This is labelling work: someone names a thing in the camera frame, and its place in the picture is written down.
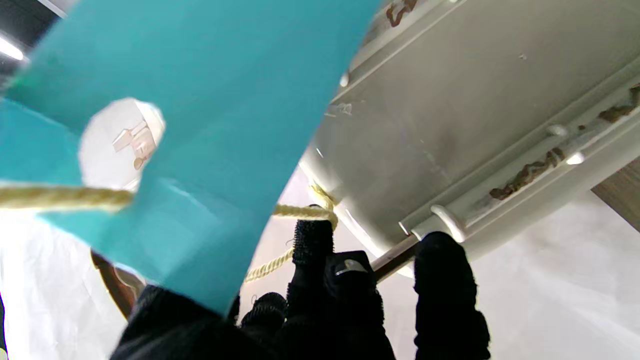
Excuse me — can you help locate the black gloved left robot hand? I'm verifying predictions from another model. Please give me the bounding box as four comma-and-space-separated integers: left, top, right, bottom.
110, 219, 492, 360

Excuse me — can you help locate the beige mini trolley suitcase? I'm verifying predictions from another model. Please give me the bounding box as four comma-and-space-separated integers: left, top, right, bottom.
90, 0, 640, 321

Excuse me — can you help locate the teal paper luggage tag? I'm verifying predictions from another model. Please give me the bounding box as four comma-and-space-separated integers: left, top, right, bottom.
0, 0, 383, 316

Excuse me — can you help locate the yellow twisted tag cord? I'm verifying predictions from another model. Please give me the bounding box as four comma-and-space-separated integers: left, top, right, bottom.
0, 182, 341, 283

